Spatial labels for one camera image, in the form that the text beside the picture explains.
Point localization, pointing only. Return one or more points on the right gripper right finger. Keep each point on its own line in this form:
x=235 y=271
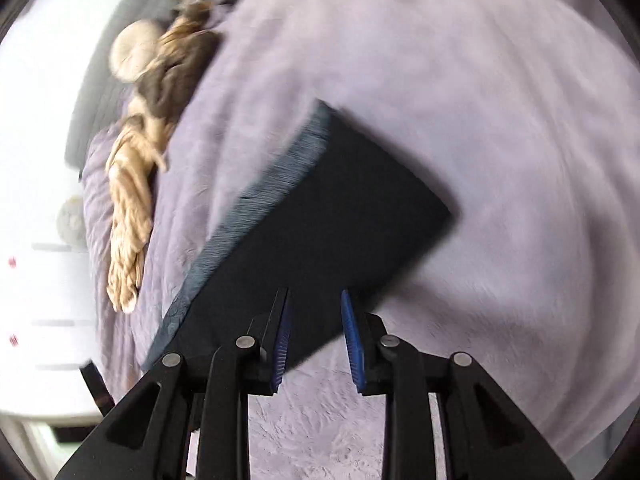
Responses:
x=486 y=436

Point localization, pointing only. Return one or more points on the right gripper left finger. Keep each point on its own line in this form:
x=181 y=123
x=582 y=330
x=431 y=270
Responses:
x=147 y=434

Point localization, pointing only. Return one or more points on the black pants patterned side stripe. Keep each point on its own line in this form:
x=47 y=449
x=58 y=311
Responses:
x=335 y=212

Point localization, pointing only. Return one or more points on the round white plush toy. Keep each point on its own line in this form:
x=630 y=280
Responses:
x=71 y=223

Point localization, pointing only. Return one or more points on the cream striped garment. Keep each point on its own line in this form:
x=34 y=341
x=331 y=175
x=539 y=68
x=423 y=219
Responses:
x=138 y=150

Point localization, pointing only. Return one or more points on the lavender embossed bed blanket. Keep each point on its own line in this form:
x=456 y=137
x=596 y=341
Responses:
x=518 y=114

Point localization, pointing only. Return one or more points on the round cream pillow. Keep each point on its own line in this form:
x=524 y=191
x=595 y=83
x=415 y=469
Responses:
x=133 y=49

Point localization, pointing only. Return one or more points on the brown grey garment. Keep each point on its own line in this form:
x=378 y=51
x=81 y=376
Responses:
x=183 y=54

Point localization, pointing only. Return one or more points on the grey quilted headboard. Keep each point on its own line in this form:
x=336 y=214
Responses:
x=101 y=94

